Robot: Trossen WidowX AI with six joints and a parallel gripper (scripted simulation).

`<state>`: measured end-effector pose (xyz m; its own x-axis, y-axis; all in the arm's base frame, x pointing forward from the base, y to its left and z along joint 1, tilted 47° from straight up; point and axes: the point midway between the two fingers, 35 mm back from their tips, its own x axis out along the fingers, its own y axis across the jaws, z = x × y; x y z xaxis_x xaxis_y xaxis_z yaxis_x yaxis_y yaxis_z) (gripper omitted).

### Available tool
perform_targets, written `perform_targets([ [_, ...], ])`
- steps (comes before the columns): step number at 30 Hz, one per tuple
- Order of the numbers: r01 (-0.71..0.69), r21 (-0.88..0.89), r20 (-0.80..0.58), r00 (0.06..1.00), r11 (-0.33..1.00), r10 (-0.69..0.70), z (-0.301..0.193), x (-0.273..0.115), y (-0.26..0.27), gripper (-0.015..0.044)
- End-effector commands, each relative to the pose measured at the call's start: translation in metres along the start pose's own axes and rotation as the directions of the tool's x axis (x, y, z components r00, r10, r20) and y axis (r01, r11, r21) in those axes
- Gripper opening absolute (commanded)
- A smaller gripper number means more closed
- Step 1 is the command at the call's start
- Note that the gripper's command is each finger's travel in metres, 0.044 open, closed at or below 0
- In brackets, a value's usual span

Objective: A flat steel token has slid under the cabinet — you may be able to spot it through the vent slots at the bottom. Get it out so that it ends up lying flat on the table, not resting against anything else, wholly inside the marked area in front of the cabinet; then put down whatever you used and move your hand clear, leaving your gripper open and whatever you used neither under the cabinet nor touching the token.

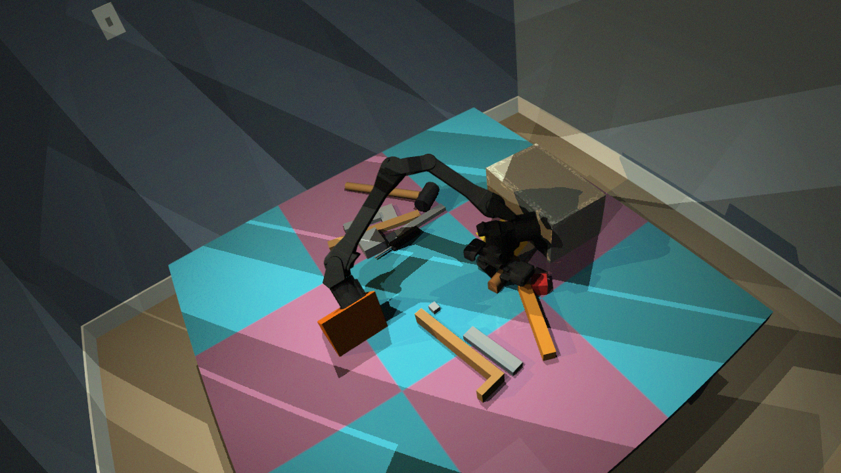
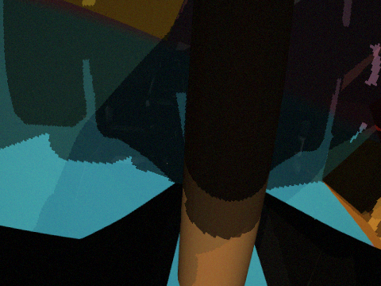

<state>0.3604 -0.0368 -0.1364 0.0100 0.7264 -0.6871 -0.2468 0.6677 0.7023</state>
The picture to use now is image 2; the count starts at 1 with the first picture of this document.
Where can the dark brown cylinder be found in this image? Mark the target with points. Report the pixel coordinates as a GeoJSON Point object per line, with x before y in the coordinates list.
{"type": "Point", "coordinates": [238, 62]}

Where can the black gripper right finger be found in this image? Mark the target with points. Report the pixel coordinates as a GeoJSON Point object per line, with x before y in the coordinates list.
{"type": "Point", "coordinates": [298, 250]}

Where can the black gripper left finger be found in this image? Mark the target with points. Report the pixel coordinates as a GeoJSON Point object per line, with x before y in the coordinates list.
{"type": "Point", "coordinates": [137, 250]}

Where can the orange long bar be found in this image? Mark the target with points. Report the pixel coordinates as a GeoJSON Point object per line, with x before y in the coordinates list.
{"type": "Point", "coordinates": [356, 182]}

